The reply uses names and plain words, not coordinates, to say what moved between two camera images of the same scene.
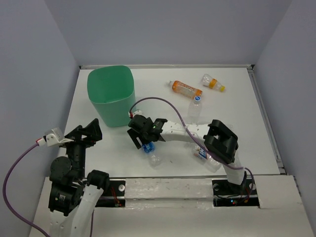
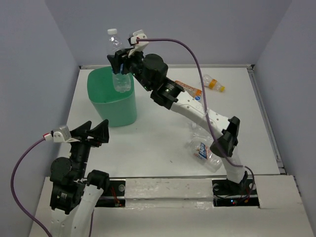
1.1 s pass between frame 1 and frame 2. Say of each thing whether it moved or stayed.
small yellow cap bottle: stayed
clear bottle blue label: moved
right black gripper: moved
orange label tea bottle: stayed
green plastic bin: stayed
